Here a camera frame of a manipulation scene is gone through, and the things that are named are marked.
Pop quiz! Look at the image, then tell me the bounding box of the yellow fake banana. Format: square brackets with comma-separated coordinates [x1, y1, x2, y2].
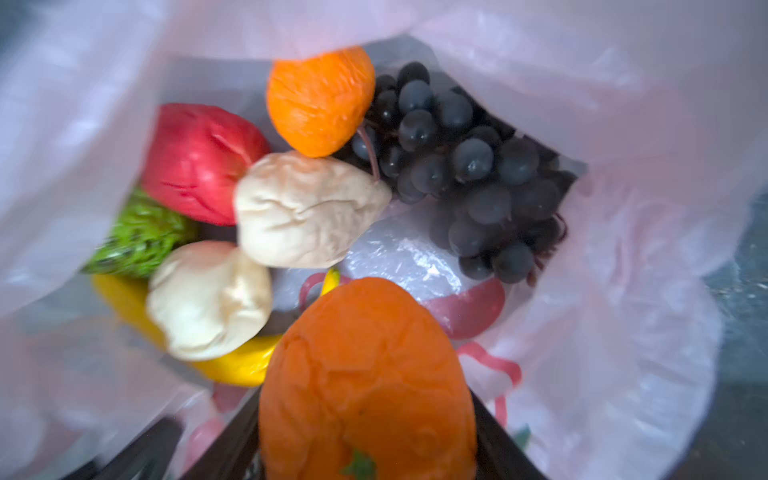
[90, 267, 350, 388]

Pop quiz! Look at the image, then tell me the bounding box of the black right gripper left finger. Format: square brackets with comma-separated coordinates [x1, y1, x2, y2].
[65, 389, 261, 479]

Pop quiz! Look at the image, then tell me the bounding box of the pink printed plastic bag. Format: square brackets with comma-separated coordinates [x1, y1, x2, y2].
[1, 1, 767, 479]

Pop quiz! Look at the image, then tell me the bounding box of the dark fake grape bunch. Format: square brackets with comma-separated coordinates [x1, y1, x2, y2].
[335, 61, 578, 285]

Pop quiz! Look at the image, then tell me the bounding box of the red fake apple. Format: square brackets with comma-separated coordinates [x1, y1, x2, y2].
[140, 103, 270, 226]

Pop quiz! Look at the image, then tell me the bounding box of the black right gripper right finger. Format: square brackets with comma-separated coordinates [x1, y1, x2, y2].
[471, 392, 547, 480]

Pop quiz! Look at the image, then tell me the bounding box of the large orange fake orange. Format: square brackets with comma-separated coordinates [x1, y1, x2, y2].
[259, 277, 477, 479]

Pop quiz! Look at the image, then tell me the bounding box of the small orange fake tangerine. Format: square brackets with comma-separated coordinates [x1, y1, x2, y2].
[265, 47, 376, 158]

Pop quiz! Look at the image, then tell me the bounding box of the green fake fruit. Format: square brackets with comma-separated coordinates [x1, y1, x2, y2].
[82, 187, 199, 279]

